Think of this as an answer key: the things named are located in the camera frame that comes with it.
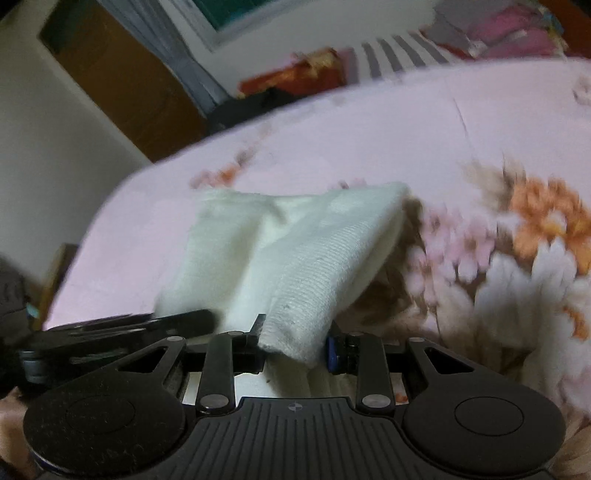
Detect black cloth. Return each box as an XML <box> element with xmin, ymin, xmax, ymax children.
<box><xmin>208</xmin><ymin>90</ymin><xmax>301</xmax><ymax>134</ymax></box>

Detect brown wooden door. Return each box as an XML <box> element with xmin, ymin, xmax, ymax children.
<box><xmin>39</xmin><ymin>0</ymin><xmax>208</xmax><ymax>162</ymax></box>

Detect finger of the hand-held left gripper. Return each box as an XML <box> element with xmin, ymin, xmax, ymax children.
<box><xmin>44</xmin><ymin>308</ymin><xmax>219</xmax><ymax>346</ymax></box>

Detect white knit cloth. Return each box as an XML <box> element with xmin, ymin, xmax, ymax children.
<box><xmin>157</xmin><ymin>181</ymin><xmax>411</xmax><ymax>398</ymax></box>

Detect magenta folded clothes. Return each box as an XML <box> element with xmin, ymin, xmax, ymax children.
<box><xmin>462</xmin><ymin>0</ymin><xmax>570</xmax><ymax>60</ymax></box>

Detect grey striped cloth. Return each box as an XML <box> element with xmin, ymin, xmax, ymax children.
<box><xmin>355</xmin><ymin>32</ymin><xmax>462</xmax><ymax>84</ymax></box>

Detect white framed window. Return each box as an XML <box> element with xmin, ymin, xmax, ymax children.
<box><xmin>159</xmin><ymin>0</ymin><xmax>301</xmax><ymax>49</ymax></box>

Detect red floral cloth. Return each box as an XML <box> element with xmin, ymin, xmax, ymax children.
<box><xmin>238</xmin><ymin>48</ymin><xmax>352</xmax><ymax>97</ymax></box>

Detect grey curtain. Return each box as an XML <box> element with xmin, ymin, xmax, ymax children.
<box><xmin>99</xmin><ymin>0</ymin><xmax>232</xmax><ymax>121</ymax></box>

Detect brown wooden furniture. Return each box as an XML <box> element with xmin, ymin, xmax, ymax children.
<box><xmin>39</xmin><ymin>242</ymin><xmax>79</xmax><ymax>326</ymax></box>

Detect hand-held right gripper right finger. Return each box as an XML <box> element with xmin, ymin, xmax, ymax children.
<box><xmin>325</xmin><ymin>320</ymin><xmax>477</xmax><ymax>414</ymax></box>

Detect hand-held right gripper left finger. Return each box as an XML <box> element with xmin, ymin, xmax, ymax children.
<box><xmin>115</xmin><ymin>314</ymin><xmax>269</xmax><ymax>414</ymax></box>

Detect pink floral bedsheet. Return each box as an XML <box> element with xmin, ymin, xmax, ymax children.
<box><xmin>41</xmin><ymin>58</ymin><xmax>591</xmax><ymax>480</ymax></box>

